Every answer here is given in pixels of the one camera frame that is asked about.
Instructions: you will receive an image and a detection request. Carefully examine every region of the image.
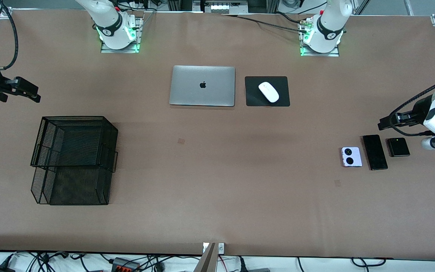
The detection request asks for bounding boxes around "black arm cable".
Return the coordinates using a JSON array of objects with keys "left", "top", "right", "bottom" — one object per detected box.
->
[
  {"left": 389, "top": 72, "right": 435, "bottom": 136},
  {"left": 0, "top": 0, "right": 19, "bottom": 71}
]

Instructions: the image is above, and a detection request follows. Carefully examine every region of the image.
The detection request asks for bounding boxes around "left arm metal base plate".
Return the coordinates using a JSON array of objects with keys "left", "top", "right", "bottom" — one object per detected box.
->
[{"left": 300, "top": 19, "right": 340, "bottom": 57}]

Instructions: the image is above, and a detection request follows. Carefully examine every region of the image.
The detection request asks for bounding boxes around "white computer mouse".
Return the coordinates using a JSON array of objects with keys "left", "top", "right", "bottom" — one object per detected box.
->
[{"left": 258, "top": 82, "right": 279, "bottom": 103}]

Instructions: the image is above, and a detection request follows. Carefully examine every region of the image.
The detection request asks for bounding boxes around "dark grey flip phone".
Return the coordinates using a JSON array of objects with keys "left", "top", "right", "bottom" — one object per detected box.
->
[{"left": 386, "top": 138, "right": 410, "bottom": 158}]

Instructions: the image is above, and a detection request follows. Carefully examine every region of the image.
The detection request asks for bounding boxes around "black wire mesh tray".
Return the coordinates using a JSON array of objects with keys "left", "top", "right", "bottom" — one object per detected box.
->
[
  {"left": 31, "top": 166, "right": 111, "bottom": 206},
  {"left": 30, "top": 116, "right": 119, "bottom": 173}
]

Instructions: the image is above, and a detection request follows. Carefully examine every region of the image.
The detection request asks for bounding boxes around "black mouse pad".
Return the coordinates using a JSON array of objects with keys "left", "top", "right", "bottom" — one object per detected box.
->
[{"left": 245, "top": 76, "right": 290, "bottom": 107}]

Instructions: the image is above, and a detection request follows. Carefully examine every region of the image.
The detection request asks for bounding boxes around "black power strip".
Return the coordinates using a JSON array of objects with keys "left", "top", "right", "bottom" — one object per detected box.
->
[{"left": 112, "top": 258, "right": 139, "bottom": 272}]

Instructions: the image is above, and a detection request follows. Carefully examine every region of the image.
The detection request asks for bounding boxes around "long black smartphone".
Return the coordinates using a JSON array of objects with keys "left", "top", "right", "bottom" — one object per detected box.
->
[{"left": 362, "top": 134, "right": 389, "bottom": 171}]

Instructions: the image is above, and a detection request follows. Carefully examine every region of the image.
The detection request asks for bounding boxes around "black cable on table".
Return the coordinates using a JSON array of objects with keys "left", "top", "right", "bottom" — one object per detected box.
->
[{"left": 221, "top": 14, "right": 309, "bottom": 34}]

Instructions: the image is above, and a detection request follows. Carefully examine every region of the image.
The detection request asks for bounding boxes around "silver closed laptop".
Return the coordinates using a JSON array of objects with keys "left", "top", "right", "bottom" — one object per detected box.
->
[{"left": 169, "top": 65, "right": 236, "bottom": 107}]

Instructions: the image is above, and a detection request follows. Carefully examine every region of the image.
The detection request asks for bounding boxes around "black looped floor cable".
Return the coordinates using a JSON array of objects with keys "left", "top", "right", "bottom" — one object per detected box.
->
[{"left": 352, "top": 258, "right": 386, "bottom": 267}]

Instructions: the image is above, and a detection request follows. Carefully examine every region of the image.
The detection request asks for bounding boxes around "lilac flip phone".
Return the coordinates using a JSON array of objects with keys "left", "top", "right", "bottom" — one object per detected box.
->
[{"left": 341, "top": 147, "right": 363, "bottom": 168}]

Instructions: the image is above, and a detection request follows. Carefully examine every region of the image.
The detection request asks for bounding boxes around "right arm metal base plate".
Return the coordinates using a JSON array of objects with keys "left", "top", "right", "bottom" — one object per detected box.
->
[{"left": 100, "top": 17, "right": 143, "bottom": 54}]

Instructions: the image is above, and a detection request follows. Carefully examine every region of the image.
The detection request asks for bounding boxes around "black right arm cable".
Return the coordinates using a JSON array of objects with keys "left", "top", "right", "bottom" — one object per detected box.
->
[{"left": 0, "top": 0, "right": 19, "bottom": 71}]

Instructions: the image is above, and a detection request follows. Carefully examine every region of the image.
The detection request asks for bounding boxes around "grey slanted post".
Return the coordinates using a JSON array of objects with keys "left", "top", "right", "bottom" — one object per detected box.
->
[{"left": 194, "top": 243, "right": 216, "bottom": 272}]

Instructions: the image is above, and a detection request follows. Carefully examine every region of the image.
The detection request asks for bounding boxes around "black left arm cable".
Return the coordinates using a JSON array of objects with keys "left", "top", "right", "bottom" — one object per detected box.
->
[{"left": 389, "top": 72, "right": 435, "bottom": 136}]

